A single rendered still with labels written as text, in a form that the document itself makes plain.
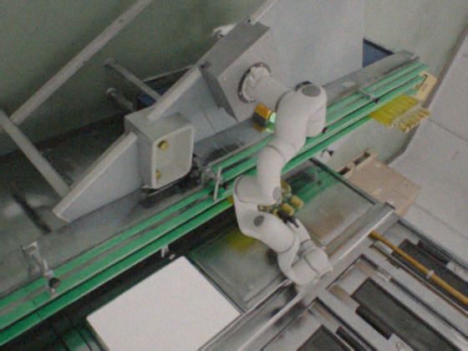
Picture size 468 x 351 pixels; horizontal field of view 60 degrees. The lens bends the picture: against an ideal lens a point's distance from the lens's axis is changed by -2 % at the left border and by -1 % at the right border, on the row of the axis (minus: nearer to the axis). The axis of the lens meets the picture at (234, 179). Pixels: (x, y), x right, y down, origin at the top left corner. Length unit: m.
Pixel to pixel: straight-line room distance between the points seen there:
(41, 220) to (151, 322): 0.64
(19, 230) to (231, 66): 1.02
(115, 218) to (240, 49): 0.71
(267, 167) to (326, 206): 0.84
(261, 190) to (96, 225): 0.59
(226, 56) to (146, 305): 0.88
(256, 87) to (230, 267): 0.67
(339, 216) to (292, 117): 0.84
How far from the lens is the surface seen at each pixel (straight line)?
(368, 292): 1.75
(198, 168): 1.54
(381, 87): 2.42
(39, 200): 1.87
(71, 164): 2.01
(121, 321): 1.45
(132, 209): 1.49
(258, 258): 1.63
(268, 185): 1.16
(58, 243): 1.43
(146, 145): 1.38
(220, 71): 1.38
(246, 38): 1.45
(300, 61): 1.92
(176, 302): 1.48
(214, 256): 1.60
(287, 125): 1.19
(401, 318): 1.74
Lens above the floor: 1.68
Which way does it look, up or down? 28 degrees down
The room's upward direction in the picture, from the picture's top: 129 degrees clockwise
